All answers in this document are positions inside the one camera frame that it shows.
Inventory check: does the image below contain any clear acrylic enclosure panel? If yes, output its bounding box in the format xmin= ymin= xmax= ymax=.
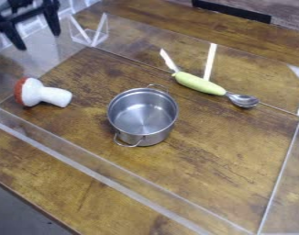
xmin=0 ymin=0 xmax=299 ymax=235

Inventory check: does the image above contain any red and white plush mushroom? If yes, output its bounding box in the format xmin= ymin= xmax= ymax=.
xmin=14 ymin=77 xmax=72 ymax=107

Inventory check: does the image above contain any silver metal pot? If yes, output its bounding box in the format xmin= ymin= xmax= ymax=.
xmin=107 ymin=84 xmax=179 ymax=148

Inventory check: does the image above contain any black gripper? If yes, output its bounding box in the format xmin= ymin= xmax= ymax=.
xmin=0 ymin=0 xmax=62 ymax=50

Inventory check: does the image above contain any green handled metal spoon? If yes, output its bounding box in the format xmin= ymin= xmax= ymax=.
xmin=173 ymin=72 xmax=261 ymax=108

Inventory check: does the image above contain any black bar on table edge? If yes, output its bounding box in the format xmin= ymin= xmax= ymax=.
xmin=191 ymin=0 xmax=273 ymax=24

